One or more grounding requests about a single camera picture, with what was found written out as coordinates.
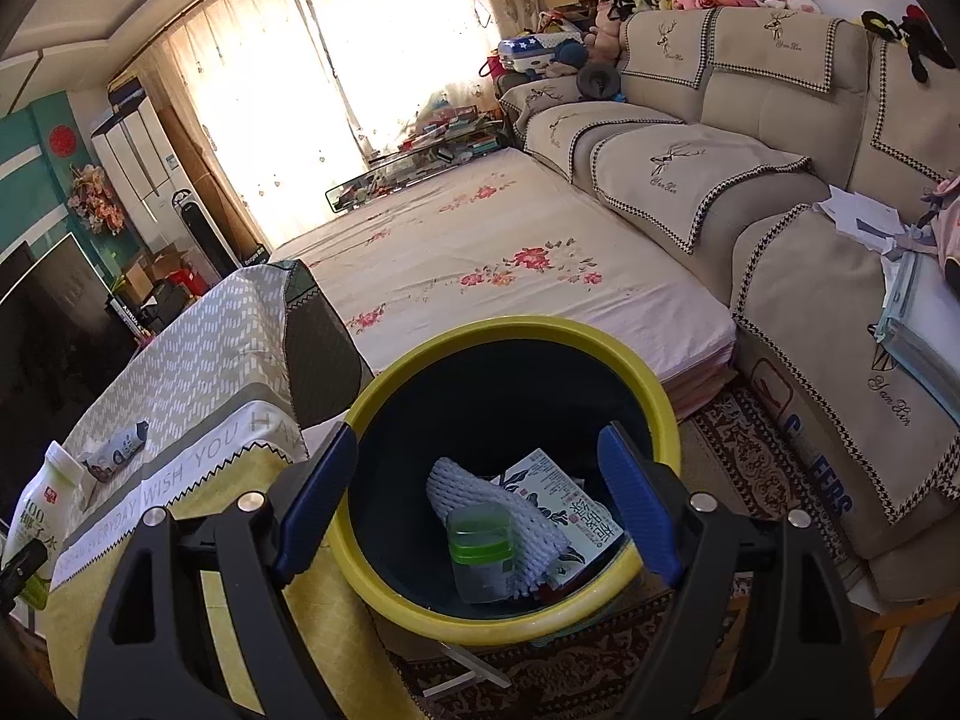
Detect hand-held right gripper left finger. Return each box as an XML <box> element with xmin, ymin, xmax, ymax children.
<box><xmin>79</xmin><ymin>420</ymin><xmax>361</xmax><ymax>720</ymax></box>

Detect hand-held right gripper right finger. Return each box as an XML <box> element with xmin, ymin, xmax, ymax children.
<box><xmin>598</xmin><ymin>420</ymin><xmax>875</xmax><ymax>720</ymax></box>

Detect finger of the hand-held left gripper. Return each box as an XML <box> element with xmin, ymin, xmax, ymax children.
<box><xmin>0</xmin><ymin>540</ymin><xmax>47</xmax><ymax>616</ymax></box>

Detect white tea drink carton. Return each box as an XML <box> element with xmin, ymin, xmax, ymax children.
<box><xmin>491</xmin><ymin>448</ymin><xmax>627</xmax><ymax>593</ymax></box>

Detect white foam net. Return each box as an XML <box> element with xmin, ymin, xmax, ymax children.
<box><xmin>426</xmin><ymin>454</ymin><xmax>571</xmax><ymax>601</ymax></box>

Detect clear cup with green lid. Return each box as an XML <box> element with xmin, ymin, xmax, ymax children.
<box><xmin>446</xmin><ymin>504</ymin><xmax>518</xmax><ymax>605</ymax></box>

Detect yellow-rimmed dark bin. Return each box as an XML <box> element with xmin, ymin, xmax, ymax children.
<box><xmin>324</xmin><ymin>317</ymin><xmax>683</xmax><ymax>647</ymax></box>

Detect white green drink pouch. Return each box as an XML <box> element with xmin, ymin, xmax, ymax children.
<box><xmin>4</xmin><ymin>441</ymin><xmax>89</xmax><ymax>608</ymax></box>

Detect patterned brown rug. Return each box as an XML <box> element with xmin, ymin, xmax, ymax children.
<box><xmin>375</xmin><ymin>382</ymin><xmax>863</xmax><ymax>720</ymax></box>

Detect small white blue packet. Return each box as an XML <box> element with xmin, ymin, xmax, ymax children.
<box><xmin>82</xmin><ymin>422</ymin><xmax>149</xmax><ymax>482</ymax></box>

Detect grey yellow patterned tablecloth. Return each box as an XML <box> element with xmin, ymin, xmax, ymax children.
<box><xmin>34</xmin><ymin>259</ymin><xmax>421</xmax><ymax>720</ymax></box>

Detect cardboard box blue letters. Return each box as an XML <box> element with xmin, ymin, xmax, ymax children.
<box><xmin>739</xmin><ymin>349</ymin><xmax>856</xmax><ymax>563</ymax></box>

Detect black television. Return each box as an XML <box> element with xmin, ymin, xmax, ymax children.
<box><xmin>0</xmin><ymin>232</ymin><xmax>143</xmax><ymax>526</ymax></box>

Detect open cardboard boxes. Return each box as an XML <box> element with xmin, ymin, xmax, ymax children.
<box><xmin>120</xmin><ymin>244</ymin><xmax>207</xmax><ymax>316</ymax></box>

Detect white tower fan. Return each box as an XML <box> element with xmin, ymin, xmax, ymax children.
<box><xmin>171</xmin><ymin>190</ymin><xmax>241</xmax><ymax>278</ymax></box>

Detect glass low table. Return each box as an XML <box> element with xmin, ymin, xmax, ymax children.
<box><xmin>322</xmin><ymin>154</ymin><xmax>451</xmax><ymax>215</ymax></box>

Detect floral sheet bed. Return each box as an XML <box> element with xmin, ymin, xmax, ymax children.
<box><xmin>270</xmin><ymin>146</ymin><xmax>740</xmax><ymax>421</ymax></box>

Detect beige sofa with covers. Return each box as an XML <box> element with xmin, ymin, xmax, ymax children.
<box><xmin>499</xmin><ymin>4</ymin><xmax>960</xmax><ymax>605</ymax></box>

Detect white loose papers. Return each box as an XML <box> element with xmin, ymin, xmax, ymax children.
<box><xmin>814</xmin><ymin>191</ymin><xmax>912</xmax><ymax>256</ymax></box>

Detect artificial flower bunch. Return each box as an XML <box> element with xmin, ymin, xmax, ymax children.
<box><xmin>66</xmin><ymin>163</ymin><xmax>125</xmax><ymax>237</ymax></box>

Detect pile of books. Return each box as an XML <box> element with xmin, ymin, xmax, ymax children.
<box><xmin>405</xmin><ymin>101</ymin><xmax>511</xmax><ymax>166</ymax></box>

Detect white tall cabinet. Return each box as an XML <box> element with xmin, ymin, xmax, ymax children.
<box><xmin>91</xmin><ymin>94</ymin><xmax>215</xmax><ymax>256</ymax></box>

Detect sheer window curtain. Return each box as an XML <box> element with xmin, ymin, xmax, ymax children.
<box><xmin>139</xmin><ymin>0</ymin><xmax>556</xmax><ymax>241</ymax></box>

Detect pink cloth item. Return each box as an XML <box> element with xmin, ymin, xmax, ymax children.
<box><xmin>919</xmin><ymin>172</ymin><xmax>960</xmax><ymax>293</ymax></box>

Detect dark neck pillow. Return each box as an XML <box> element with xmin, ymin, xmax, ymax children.
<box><xmin>577</xmin><ymin>61</ymin><xmax>622</xmax><ymax>100</ymax></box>

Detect blue star-print case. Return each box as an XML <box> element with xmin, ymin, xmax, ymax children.
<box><xmin>499</xmin><ymin>34</ymin><xmax>571</xmax><ymax>76</ymax></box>

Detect black plush toy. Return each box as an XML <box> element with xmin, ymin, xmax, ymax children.
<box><xmin>859</xmin><ymin>6</ymin><xmax>957</xmax><ymax>83</ymax></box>

